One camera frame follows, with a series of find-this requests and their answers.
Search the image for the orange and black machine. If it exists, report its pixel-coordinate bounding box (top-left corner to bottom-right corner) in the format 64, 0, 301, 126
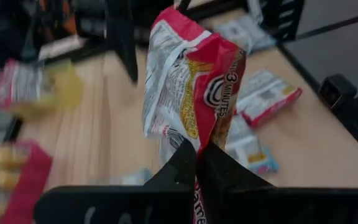
37, 0, 77, 35

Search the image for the yellow plastic bin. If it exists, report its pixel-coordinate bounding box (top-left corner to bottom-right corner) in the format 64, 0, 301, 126
9, 60, 84, 116

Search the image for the yellow Maruchan noodle pack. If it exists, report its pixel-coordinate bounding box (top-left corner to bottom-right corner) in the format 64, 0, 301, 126
0, 144, 30, 164
0, 169, 23, 192

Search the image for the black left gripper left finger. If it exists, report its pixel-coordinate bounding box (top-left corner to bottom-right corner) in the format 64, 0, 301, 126
33, 139, 197, 224

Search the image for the red plastic bin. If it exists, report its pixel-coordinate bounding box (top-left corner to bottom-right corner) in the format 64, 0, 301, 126
0, 139, 54, 224

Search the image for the red Maruchan noodle pack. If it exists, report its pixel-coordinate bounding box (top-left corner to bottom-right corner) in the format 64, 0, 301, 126
141, 6, 247, 224
234, 68, 303, 129
0, 58, 48, 110

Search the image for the blue Maruchan noodle pack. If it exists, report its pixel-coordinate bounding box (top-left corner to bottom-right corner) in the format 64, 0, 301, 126
225, 114, 280, 175
214, 14, 277, 55
88, 167, 154, 187

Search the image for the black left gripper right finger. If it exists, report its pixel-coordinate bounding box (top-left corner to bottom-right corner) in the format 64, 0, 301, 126
197, 142, 358, 224

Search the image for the black table-level camera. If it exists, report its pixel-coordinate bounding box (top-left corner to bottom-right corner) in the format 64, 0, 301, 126
318, 73, 358, 110

